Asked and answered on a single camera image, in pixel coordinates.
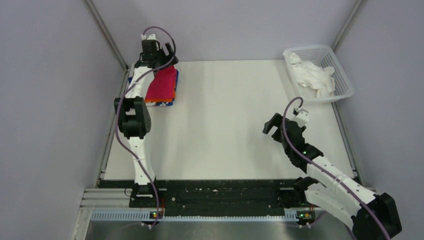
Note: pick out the aluminium frame rail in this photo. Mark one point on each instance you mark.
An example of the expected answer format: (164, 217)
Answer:
(110, 201)

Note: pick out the white crumpled t-shirt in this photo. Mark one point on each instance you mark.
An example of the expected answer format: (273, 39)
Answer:
(309, 75)

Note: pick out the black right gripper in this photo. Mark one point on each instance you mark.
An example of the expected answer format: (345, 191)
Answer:
(276, 121)

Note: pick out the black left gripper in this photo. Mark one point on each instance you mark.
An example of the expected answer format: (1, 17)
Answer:
(159, 50)

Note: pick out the white plastic laundry basket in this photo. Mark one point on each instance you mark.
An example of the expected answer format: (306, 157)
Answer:
(322, 56)

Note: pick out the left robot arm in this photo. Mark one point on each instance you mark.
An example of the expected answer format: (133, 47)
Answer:
(133, 118)

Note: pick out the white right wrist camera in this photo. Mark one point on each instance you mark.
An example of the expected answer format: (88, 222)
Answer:
(300, 116)

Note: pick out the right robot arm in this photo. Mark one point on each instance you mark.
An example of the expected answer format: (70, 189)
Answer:
(368, 215)

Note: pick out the pink t-shirt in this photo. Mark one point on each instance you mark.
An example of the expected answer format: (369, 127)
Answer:
(162, 84)

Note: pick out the folded orange t-shirt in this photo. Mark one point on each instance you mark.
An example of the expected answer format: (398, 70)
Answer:
(162, 97)

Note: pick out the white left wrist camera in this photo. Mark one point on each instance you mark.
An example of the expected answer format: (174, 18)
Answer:
(145, 37)

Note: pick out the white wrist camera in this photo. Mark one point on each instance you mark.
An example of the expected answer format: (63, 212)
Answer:
(300, 116)
(145, 37)

